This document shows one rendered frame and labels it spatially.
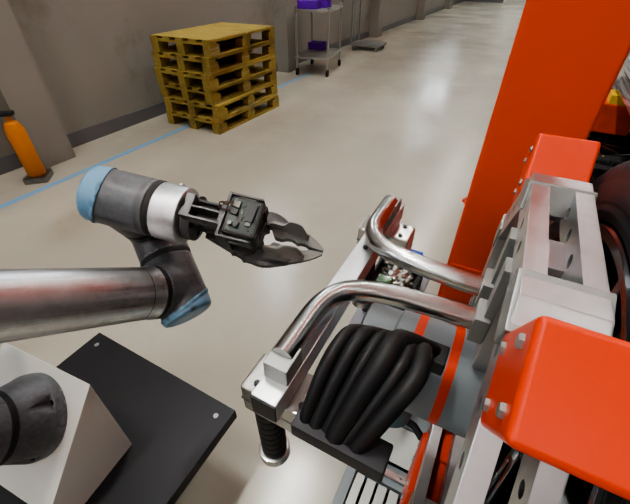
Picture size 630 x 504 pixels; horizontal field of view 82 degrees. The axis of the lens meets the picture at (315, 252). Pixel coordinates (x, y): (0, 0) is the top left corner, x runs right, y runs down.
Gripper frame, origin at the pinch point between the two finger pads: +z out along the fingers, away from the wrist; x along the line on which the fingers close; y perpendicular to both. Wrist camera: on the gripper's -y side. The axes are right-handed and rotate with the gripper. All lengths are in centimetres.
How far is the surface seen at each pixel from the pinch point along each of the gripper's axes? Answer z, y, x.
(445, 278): 17.2, 11.2, -2.9
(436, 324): 19.2, 3.8, -7.3
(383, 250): 9.4, 8.3, -0.2
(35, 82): -247, -168, 133
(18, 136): -235, -167, 86
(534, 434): 14.6, 35.1, -18.0
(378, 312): 11.3, 2.0, -7.3
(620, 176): 31.4, 20.3, 10.2
